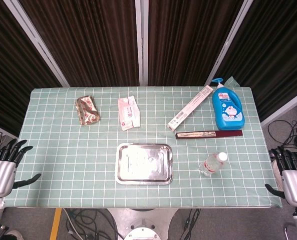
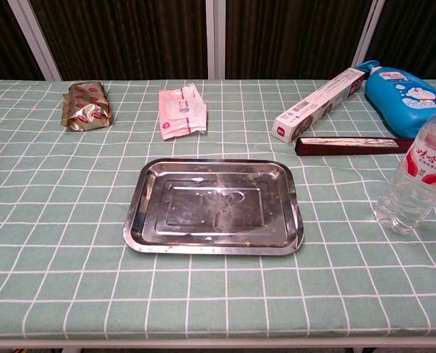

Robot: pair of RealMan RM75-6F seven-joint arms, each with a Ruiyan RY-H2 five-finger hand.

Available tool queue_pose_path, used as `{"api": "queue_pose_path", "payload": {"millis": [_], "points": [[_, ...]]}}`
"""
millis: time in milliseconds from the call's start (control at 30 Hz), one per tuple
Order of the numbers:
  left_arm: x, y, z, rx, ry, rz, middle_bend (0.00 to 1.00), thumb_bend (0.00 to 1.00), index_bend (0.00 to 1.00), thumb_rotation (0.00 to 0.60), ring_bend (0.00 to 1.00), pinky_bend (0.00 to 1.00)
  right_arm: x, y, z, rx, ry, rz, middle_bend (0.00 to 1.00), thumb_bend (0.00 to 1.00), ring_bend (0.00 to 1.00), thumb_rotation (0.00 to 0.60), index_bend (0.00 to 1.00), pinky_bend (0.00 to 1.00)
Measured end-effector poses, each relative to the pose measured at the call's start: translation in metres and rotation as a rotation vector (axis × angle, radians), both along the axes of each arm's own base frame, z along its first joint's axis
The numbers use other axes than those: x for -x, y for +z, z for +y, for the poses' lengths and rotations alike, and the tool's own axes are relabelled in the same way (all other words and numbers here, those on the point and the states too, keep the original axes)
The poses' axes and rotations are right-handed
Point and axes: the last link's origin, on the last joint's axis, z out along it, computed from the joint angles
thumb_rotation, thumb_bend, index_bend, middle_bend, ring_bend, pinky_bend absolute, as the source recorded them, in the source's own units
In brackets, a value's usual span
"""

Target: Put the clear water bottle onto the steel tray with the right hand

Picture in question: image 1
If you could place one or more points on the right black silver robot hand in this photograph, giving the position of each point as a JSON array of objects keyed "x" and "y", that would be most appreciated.
[{"x": 296, "y": 185}]

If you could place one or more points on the small transparent plastic bottle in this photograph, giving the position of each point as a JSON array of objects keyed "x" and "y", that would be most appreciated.
[{"x": 212, "y": 165}]

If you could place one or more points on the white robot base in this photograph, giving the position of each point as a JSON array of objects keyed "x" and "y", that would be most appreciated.
[{"x": 142, "y": 225}]

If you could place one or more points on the blue pump dispenser bottle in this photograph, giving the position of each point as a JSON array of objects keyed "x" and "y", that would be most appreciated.
[{"x": 228, "y": 110}]

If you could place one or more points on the rectangular stainless steel tray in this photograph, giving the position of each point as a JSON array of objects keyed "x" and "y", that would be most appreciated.
[{"x": 143, "y": 163}]

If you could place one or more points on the green checked tablecloth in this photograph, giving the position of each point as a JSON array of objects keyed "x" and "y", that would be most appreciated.
[{"x": 63, "y": 150}]

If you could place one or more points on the gold foil snack packet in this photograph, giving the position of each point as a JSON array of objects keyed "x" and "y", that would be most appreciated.
[{"x": 87, "y": 111}]

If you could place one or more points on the long white cardboard box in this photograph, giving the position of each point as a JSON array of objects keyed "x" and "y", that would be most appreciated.
[{"x": 190, "y": 108}]

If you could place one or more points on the pink wet wipes packet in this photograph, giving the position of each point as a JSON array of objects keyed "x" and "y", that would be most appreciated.
[{"x": 128, "y": 113}]

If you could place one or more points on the white divider frame post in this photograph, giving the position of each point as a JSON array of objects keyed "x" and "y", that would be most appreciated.
[
  {"x": 228, "y": 42},
  {"x": 38, "y": 42},
  {"x": 141, "y": 42}
]

